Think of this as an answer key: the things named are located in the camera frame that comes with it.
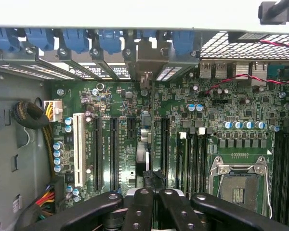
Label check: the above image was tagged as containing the green motherboard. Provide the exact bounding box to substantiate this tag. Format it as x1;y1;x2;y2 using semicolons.
50;79;289;231

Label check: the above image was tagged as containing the CPU socket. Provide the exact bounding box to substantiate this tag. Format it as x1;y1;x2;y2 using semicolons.
209;155;273;218

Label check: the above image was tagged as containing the short black expansion slot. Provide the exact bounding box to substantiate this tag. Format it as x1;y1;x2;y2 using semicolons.
127;117;136;140

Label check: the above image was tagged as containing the white expansion slot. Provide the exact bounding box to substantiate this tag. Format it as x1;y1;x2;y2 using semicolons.
73;112;87;188

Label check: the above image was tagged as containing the silver video port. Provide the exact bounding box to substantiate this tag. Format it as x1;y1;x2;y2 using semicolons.
213;62;227;79
200;62;213;79

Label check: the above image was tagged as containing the silver USB port stack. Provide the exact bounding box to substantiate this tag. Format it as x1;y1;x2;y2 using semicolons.
233;61;251;80
251;61;268;87

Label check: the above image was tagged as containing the blue slot clip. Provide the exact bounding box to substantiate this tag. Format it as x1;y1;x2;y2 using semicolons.
171;30;195;56
98;29;123;55
62;28;90;54
25;27;55;51
0;27;20;53

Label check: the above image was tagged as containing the black open PC case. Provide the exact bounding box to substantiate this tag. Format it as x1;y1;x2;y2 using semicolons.
0;0;289;231

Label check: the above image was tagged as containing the coloured power wire bundle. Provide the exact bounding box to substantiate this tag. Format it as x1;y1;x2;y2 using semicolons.
21;184;56;225

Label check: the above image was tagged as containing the black sleeved power cable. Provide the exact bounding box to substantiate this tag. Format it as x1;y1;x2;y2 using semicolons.
11;100;64;179

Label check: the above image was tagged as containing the red black twisted wire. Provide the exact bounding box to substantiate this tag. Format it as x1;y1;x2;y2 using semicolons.
204;39;289;96

